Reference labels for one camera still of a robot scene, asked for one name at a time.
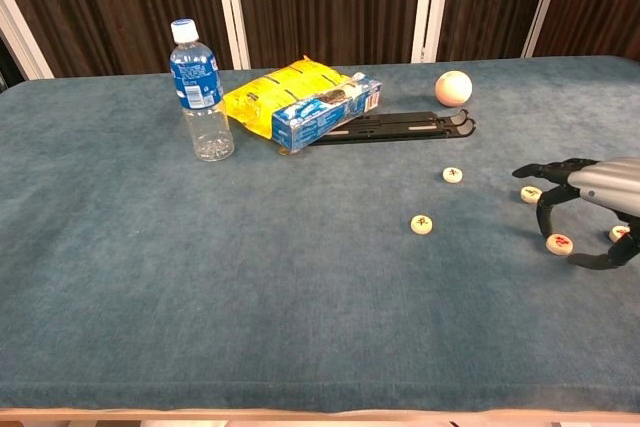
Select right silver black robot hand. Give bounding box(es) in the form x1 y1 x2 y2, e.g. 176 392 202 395
512 156 640 271

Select beige wooden ball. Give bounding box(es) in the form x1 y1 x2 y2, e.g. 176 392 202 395
434 70 474 108

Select black folding stand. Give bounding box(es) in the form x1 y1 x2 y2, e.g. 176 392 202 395
309 108 478 147

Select blue cookie box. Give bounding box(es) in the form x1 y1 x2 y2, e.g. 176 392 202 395
271 71 384 154

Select yellow snack bag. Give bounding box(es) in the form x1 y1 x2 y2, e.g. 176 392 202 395
222 54 354 141

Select clear plastic water bottle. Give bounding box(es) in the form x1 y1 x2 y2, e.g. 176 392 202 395
168 17 236 163

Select blue velvet table cloth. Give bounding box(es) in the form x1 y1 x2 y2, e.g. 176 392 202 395
0 54 640 413

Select white screen frame post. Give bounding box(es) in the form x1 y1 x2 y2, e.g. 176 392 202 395
520 0 571 59
0 0 55 81
211 0 252 71
410 0 454 64

